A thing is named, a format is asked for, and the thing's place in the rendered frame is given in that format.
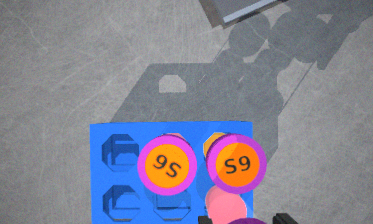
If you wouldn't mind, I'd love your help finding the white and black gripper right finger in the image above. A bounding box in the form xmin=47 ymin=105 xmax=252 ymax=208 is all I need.
xmin=273 ymin=213 xmax=298 ymax=224

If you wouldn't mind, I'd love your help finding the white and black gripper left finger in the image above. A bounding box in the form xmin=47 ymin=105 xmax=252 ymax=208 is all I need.
xmin=198 ymin=215 xmax=213 ymax=224

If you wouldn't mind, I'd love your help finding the blue tube rack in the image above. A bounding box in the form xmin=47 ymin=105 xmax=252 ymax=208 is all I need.
xmin=90 ymin=121 xmax=252 ymax=224

